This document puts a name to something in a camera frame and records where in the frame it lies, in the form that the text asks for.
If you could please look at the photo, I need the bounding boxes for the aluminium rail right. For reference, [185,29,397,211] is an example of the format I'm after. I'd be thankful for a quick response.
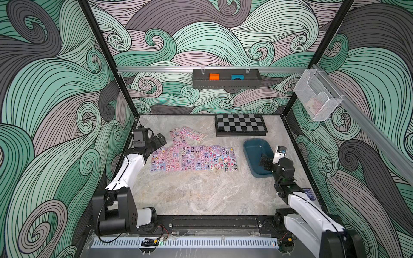
[312,64,413,184]

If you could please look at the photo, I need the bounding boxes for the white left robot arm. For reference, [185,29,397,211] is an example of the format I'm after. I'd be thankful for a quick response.
[92,126,167,237]

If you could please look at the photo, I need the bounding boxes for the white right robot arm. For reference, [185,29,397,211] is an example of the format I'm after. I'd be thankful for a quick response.
[259,155,367,258]

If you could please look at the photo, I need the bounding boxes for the teal block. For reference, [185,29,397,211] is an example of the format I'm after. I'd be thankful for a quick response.
[231,75,245,81]

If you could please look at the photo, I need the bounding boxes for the teal plastic storage box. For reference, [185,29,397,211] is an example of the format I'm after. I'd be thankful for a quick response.
[243,138,274,178]

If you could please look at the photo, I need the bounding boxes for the orange block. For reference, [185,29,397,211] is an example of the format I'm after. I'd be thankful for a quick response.
[209,73,220,81]

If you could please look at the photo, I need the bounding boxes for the black corner frame post left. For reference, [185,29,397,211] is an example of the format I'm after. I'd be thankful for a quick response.
[78,0,140,121]

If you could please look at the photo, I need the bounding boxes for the black and grey chessboard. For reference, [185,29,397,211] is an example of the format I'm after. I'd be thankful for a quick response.
[215,114,268,137]

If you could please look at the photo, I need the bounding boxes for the black wall-mounted tray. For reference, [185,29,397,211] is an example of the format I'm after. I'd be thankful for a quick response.
[192,69,262,92]

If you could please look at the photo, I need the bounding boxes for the aluminium rail back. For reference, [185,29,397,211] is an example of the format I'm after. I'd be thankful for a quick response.
[117,66,306,74]

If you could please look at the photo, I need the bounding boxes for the pink sticker sheet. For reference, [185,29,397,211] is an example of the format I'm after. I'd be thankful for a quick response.
[195,146,213,170]
[180,146,196,171]
[170,128,188,147]
[180,126,205,143]
[221,147,238,172]
[151,147,172,172]
[209,145,224,169]
[165,146,183,172]

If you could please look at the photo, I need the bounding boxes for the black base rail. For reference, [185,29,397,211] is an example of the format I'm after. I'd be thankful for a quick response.
[86,214,346,235]

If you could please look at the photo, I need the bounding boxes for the blue card deck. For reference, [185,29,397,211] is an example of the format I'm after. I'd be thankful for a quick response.
[303,188,317,201]

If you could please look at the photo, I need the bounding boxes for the clear plastic wall holder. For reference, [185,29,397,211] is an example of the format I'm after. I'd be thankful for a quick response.
[294,69,343,121]

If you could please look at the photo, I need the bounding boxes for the white perforated cable duct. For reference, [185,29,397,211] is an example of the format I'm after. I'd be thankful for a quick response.
[90,237,279,249]

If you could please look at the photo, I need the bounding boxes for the aluminium rail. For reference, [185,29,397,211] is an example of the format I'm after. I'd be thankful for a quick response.
[312,64,413,184]
[117,66,306,74]

